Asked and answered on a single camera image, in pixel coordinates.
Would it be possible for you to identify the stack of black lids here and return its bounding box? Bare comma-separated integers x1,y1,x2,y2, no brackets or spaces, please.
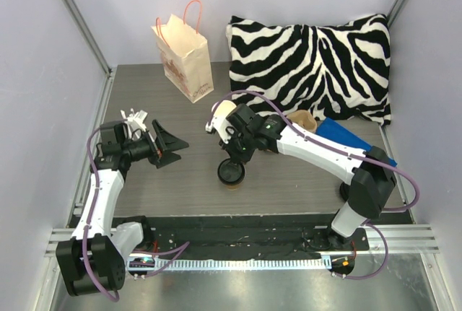
339,183,350,202

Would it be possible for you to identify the stack of paper cups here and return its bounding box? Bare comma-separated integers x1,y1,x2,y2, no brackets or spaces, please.
212,100,237,117

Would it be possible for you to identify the aluminium front rail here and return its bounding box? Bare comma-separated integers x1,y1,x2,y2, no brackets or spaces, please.
126,255,331,275

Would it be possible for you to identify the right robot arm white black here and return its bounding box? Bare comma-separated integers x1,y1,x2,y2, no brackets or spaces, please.
207,100,396,250

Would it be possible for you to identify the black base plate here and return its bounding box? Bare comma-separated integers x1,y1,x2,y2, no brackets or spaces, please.
110,214,371,258

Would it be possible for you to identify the cardboard cup carrier tray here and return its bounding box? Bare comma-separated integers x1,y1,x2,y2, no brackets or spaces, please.
287,110,318,133

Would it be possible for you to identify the zebra print pillow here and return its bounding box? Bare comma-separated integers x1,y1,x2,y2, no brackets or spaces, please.
225,13,391,126

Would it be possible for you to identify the blue cloth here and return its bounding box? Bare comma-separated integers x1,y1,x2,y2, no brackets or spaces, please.
316,117,398,167

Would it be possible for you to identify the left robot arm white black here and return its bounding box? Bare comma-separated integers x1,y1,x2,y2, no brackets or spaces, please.
55,113,189,302

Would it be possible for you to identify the black plastic cup lid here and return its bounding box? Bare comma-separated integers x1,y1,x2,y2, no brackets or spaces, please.
217,159,245,183

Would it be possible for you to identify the kraft paper gift bag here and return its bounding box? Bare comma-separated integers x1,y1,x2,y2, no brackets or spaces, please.
152,0,214,103

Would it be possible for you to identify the single brown paper cup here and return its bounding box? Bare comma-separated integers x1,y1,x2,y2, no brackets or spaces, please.
223,182,240,190

